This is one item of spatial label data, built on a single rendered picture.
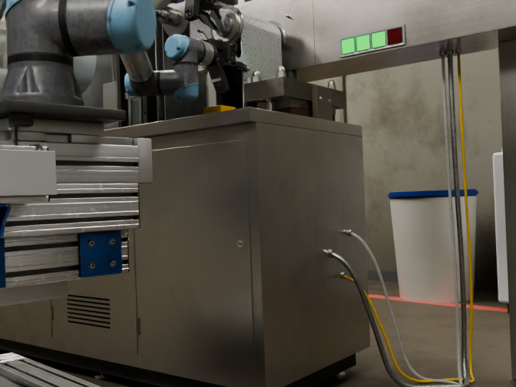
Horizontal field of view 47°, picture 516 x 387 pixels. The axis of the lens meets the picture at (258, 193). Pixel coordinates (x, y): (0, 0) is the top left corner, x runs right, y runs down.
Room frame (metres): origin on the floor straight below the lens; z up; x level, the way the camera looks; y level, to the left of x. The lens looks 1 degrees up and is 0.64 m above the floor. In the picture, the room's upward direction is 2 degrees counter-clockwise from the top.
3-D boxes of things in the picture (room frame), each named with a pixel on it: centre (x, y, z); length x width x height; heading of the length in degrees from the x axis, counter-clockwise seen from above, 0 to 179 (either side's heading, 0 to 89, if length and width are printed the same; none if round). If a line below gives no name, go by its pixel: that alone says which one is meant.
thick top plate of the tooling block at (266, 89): (2.08, -0.15, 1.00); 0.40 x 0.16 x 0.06; 142
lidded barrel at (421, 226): (3.74, -1.09, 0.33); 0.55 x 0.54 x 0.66; 134
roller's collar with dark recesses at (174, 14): (2.20, 0.30, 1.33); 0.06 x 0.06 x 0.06; 52
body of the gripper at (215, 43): (1.94, 0.11, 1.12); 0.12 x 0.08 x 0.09; 142
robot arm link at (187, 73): (1.81, 0.22, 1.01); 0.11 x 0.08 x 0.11; 85
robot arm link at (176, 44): (1.81, 0.21, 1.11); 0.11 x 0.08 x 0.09; 142
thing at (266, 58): (2.12, -0.03, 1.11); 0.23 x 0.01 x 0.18; 142
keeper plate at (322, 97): (2.04, -0.23, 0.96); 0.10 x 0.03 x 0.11; 142
